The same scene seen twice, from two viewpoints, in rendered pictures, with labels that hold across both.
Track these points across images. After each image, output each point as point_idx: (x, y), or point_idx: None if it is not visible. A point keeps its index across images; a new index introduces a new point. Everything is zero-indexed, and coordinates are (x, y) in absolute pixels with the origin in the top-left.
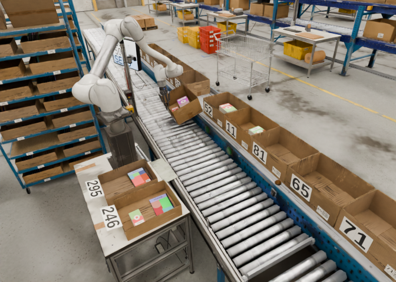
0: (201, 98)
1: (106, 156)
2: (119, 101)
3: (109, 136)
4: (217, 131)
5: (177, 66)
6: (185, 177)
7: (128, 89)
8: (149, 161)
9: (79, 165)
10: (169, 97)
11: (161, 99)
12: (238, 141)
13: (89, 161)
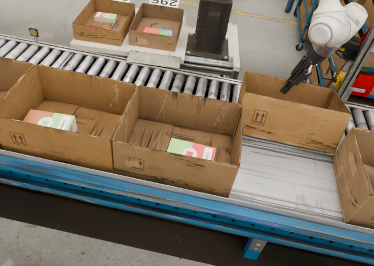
0: (318, 183)
1: (232, 40)
2: None
3: None
4: None
5: (321, 16)
6: (118, 65)
7: (356, 40)
8: (183, 58)
9: (232, 24)
10: (297, 77)
11: (295, 67)
12: (78, 100)
13: (234, 30)
